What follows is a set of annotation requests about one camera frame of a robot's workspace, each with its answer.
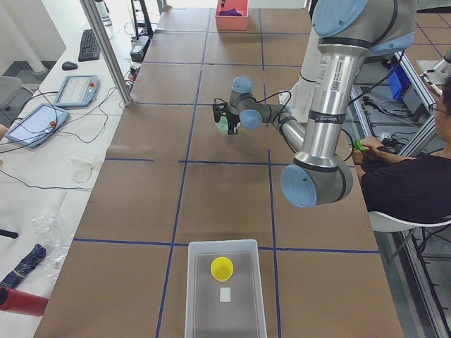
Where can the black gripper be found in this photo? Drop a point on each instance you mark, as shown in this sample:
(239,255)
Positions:
(231,120)

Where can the pale green bowl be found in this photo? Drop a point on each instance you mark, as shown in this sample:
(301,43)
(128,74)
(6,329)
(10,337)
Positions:
(223,127)

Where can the purple cloth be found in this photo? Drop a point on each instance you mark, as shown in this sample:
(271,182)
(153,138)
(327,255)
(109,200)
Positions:
(230,12)

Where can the yellow plastic cup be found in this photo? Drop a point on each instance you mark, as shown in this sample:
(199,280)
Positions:
(221,269)

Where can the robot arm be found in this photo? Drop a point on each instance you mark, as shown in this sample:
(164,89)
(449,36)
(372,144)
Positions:
(346,32)

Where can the white label in box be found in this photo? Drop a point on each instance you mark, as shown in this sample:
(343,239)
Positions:
(225,295)

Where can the clear plastic storage box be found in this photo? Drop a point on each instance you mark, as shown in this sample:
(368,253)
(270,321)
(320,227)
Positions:
(205,315)

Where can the red plastic bin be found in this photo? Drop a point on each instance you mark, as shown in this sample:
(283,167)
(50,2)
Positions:
(232,22)

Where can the crumpled white tissue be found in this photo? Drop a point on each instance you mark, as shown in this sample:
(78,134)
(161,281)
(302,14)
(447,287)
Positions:
(84,167)

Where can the far teach pendant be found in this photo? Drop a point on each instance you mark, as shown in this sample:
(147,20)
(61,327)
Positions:
(77,91)

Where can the teach pendant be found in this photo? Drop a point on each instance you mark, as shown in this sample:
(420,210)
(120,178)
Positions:
(37,126)
(77,91)

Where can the black keyboard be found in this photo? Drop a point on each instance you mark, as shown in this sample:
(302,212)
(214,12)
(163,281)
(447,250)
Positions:
(89,48)

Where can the blue plastic bin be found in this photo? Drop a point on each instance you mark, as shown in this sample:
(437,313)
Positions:
(398,82)

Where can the black computer mouse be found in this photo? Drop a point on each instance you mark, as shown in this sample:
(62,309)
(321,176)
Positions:
(68,65)

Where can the white chair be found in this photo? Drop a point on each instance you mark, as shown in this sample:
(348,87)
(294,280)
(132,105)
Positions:
(381,222)

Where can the near teach pendant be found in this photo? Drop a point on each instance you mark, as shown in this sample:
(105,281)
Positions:
(37,126)

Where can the seated person black shirt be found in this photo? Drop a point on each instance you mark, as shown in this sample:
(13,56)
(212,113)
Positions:
(411,189)

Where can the clear plastic wrap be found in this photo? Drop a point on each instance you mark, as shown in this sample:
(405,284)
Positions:
(55,234)

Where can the folded dark blue umbrella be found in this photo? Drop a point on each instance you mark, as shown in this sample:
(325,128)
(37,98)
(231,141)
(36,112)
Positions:
(25,267)

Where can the red cylinder bottle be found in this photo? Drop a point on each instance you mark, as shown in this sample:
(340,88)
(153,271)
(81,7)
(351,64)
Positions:
(16,301)

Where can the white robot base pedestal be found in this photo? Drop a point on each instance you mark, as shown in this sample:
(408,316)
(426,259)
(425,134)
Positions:
(300,97)

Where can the grey aluminium frame post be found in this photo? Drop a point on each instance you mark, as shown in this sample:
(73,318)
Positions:
(95,21)

